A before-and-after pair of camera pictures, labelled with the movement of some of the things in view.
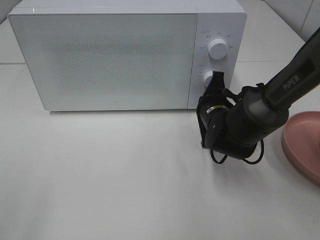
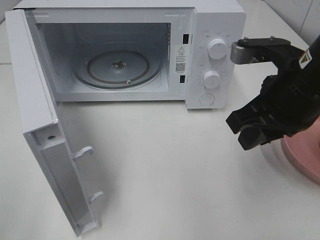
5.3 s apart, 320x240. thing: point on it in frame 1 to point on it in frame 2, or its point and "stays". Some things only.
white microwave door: (110, 61) to (40, 125)
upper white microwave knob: (218, 49) stays
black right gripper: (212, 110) to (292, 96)
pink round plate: (301, 142) stays
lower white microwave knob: (208, 78) stays
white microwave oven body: (131, 55) stays
